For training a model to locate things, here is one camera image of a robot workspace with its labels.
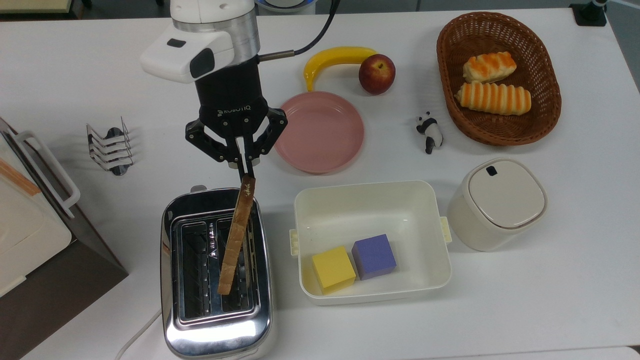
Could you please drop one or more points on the metal toast rack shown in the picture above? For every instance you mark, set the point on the metal toast rack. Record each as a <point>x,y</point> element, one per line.
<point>112,150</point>

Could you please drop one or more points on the yellow banana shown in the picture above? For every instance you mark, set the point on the yellow banana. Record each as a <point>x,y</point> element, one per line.
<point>340,54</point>

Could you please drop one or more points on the cream chrome two-slot toaster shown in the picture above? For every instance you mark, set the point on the cream chrome two-slot toaster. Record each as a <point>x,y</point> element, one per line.
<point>215,335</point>

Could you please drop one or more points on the pink plate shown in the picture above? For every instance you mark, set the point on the pink plate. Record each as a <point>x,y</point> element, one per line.
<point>320,132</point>

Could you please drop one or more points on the purple foam cube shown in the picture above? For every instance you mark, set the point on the purple foam cube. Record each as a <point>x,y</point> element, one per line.
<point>374,256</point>

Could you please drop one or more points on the orange glazed bread bun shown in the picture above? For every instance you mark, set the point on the orange glazed bread bun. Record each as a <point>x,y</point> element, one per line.
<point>489,67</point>

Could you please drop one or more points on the small panda figurine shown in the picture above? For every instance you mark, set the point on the small panda figurine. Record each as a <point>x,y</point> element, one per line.
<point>431,131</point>

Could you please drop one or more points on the cream lidded canister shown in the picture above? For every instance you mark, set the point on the cream lidded canister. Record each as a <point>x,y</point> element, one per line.
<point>500,200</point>

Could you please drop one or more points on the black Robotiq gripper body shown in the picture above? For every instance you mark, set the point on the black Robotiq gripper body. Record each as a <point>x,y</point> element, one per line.
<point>230,100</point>

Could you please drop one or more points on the white oven appliance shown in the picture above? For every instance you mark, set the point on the white oven appliance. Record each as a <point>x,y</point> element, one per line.
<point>65,280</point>

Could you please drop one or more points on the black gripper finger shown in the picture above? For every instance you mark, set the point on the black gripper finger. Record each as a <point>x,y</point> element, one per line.
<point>207,142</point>
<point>272,127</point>

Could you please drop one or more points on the brown wicker oval basket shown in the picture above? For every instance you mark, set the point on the brown wicker oval basket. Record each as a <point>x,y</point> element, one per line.
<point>537,60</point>

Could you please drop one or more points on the white blue round base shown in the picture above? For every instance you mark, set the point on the white blue round base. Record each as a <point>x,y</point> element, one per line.
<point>285,5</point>

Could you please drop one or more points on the brown bread slice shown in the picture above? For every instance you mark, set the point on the brown bread slice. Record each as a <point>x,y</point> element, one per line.
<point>237,235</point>

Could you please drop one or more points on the yellow foam cube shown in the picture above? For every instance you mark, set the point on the yellow foam cube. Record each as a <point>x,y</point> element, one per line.
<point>333,269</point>

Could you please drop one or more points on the long striped bread roll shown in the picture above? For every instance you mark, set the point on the long striped bread roll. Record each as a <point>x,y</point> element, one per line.
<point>492,98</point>

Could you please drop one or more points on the red apple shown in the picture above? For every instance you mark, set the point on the red apple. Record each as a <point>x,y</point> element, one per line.
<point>377,75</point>

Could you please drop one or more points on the cream plastic rectangular bin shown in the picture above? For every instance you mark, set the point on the cream plastic rectangular bin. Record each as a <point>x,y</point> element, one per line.
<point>375,210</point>

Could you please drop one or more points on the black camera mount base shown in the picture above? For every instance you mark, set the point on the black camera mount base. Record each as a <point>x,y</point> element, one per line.
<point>590,14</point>

